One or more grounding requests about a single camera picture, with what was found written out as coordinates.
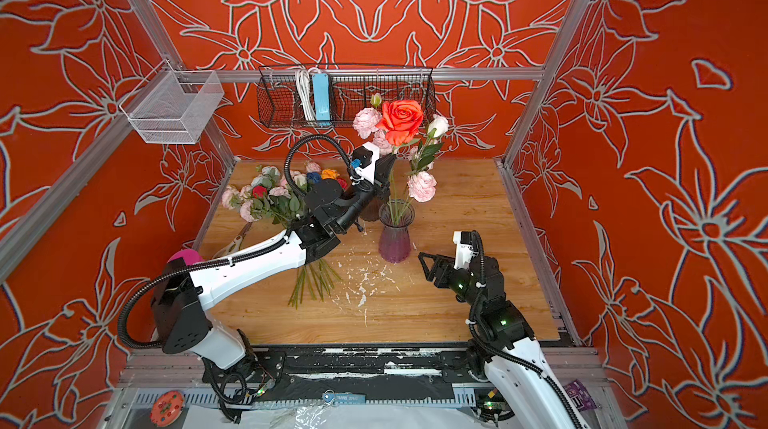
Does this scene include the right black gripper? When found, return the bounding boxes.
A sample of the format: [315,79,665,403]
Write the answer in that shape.
[419,252,488,315]

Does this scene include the purple ribbed glass vase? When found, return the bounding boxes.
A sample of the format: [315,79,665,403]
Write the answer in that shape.
[379,199,415,264]

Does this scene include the pink double rose stem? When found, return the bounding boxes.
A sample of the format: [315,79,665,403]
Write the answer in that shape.
[353,92,393,222]

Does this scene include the white pink rose stem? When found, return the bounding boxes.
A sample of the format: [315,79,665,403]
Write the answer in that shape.
[394,115,449,223]

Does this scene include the red rose stem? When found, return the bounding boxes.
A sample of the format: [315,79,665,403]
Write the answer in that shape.
[377,100,424,201]

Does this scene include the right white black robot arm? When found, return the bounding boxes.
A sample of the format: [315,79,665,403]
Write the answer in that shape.
[418,230,589,428]

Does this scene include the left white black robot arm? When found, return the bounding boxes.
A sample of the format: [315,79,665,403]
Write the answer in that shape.
[117,147,395,370]

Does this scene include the orange rose stem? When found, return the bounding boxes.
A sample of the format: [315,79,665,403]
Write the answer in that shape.
[321,169,340,180]

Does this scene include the pink rose bunch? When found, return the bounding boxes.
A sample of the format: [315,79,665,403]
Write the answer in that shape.
[221,162,341,308]

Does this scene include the light blue box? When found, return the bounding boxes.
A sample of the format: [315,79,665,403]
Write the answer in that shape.
[312,72,332,126]

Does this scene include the pink plastic cup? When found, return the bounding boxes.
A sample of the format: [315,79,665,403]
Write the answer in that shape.
[168,249,205,266]

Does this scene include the purple candy bag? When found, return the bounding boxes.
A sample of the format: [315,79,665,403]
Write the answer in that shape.
[564,379,599,412]

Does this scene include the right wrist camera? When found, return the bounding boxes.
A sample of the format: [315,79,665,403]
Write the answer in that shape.
[453,231,475,270]

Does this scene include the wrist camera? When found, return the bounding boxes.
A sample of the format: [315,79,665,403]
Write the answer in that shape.
[348,142,380,184]
[453,231,475,270]

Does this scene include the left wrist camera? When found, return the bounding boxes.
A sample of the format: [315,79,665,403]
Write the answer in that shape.
[348,142,380,184]

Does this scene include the beige handled scissors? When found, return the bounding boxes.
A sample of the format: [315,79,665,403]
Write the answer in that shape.
[213,222,252,258]

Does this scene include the black wire wall basket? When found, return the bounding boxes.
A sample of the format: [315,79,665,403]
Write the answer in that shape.
[256,63,437,128]

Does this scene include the white cable bundle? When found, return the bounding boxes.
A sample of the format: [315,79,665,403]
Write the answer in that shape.
[295,67,317,124]

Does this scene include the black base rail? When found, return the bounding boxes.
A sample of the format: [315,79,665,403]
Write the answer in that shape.
[245,342,488,401]

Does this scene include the clear plastic wall bin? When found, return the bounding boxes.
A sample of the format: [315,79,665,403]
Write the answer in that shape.
[118,60,224,145]

